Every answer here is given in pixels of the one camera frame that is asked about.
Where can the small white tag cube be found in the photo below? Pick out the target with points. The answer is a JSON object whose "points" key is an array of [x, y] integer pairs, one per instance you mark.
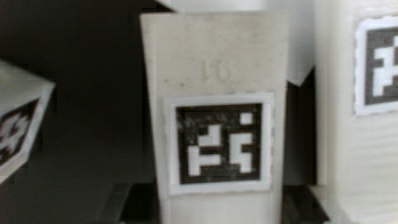
{"points": [[25, 92]]}

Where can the white chair leg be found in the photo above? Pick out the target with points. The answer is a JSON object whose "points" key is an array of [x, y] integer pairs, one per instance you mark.
{"points": [[217, 67]]}

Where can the white chair seat block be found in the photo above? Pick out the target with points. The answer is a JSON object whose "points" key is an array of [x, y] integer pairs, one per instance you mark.
{"points": [[357, 110]]}

